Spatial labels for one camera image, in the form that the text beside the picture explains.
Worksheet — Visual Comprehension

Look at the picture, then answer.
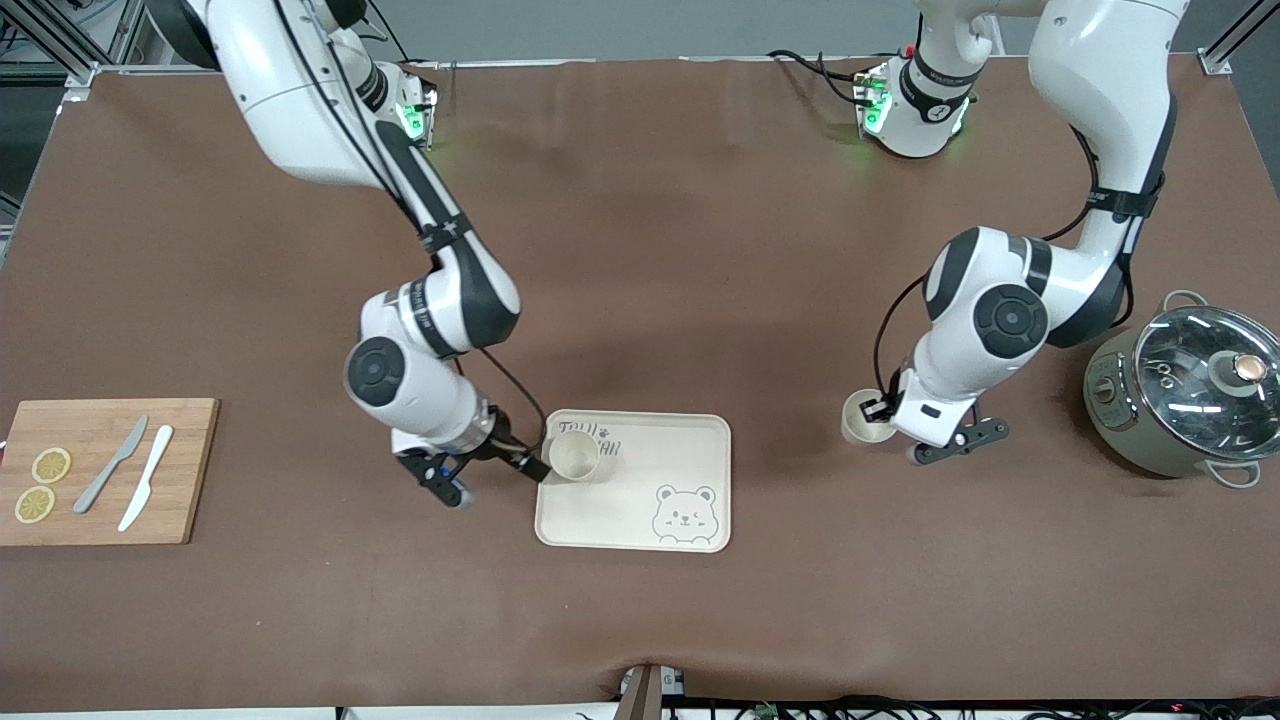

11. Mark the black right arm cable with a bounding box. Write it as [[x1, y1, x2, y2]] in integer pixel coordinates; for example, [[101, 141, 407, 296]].
[[270, 0, 551, 461]]

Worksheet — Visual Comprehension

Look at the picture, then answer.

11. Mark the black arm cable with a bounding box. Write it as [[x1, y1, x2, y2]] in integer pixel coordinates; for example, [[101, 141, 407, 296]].
[[270, 0, 551, 461], [873, 125, 1166, 401]]

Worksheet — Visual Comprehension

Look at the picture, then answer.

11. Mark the white IKEA cup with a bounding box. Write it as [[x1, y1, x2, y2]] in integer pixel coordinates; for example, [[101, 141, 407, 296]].
[[543, 430, 602, 483], [841, 389, 898, 445]]

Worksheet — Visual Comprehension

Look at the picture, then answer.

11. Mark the aluminium frame beam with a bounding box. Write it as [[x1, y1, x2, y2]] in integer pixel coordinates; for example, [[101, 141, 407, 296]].
[[1198, 0, 1280, 77], [0, 0, 151, 91]]

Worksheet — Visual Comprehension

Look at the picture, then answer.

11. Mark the black left base cable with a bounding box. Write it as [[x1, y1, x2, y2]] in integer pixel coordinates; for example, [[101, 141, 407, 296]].
[[766, 48, 901, 106]]

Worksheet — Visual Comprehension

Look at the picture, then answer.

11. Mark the white plastic knife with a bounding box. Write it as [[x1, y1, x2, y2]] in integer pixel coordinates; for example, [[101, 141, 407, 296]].
[[117, 424, 175, 533]]

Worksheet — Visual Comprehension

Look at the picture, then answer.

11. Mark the glass pot lid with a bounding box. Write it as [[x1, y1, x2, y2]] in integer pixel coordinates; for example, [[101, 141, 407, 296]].
[[1133, 305, 1280, 463]]

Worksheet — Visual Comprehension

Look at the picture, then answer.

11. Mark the grey plastic knife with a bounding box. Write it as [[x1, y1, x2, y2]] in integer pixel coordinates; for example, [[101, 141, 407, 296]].
[[72, 414, 150, 515]]

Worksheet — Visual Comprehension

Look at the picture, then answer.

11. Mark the green electric cooking pot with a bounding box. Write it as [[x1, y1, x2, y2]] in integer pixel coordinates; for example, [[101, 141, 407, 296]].
[[1083, 290, 1280, 489]]

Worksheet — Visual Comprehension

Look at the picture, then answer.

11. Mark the cream bear print tray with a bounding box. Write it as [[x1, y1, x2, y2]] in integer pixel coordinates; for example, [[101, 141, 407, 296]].
[[534, 408, 733, 554]]

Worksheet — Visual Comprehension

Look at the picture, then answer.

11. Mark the bamboo cutting board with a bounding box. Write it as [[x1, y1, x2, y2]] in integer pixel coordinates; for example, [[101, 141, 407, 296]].
[[0, 398, 221, 547]]

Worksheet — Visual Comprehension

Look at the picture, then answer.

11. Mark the metal connector plate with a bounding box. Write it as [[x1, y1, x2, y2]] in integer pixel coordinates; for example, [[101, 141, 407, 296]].
[[418, 60, 459, 153]]

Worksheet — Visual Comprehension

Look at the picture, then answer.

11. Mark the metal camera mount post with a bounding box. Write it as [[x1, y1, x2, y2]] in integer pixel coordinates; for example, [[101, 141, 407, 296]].
[[618, 662, 689, 720]]

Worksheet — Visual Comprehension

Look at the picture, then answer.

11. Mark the black right base cable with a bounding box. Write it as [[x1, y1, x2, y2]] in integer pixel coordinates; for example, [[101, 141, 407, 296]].
[[365, 0, 419, 69]]

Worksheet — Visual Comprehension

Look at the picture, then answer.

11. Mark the black base cable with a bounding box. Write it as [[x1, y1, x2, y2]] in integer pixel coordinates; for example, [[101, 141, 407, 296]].
[[766, 48, 901, 106], [365, 0, 419, 69]]

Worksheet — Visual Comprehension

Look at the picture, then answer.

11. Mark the brown table cover sheet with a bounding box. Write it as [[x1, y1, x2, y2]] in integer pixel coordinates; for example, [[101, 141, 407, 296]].
[[0, 55, 1280, 713]]

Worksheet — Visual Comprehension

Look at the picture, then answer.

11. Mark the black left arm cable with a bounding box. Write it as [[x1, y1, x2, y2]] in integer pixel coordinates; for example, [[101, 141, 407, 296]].
[[873, 125, 1166, 401]]

